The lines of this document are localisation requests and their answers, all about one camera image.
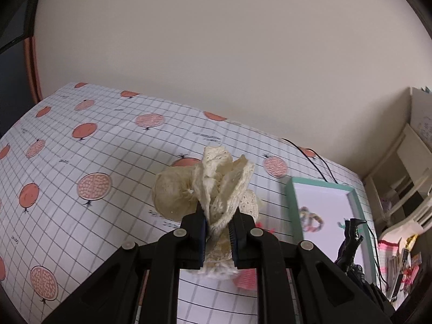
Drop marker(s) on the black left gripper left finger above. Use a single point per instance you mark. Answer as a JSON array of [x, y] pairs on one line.
[[138, 284]]

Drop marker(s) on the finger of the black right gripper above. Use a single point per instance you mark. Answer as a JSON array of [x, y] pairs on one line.
[[371, 290]]

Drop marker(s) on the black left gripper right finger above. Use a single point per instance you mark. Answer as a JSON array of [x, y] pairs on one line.
[[298, 283]]

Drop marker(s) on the black gold robot figure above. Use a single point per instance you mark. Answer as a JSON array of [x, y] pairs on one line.
[[348, 248]]

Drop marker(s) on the cream lace cloth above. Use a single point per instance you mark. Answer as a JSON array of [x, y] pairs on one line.
[[219, 184]]

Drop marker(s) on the teal shallow box tray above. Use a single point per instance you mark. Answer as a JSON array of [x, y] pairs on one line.
[[315, 207]]

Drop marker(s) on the cream shelf rack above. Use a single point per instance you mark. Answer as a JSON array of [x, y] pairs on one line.
[[399, 188]]

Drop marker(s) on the pomegranate grid tablecloth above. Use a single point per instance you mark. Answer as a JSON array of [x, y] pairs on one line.
[[76, 176]]

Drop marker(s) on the white paper sheet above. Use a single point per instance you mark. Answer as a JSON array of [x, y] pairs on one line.
[[421, 114]]

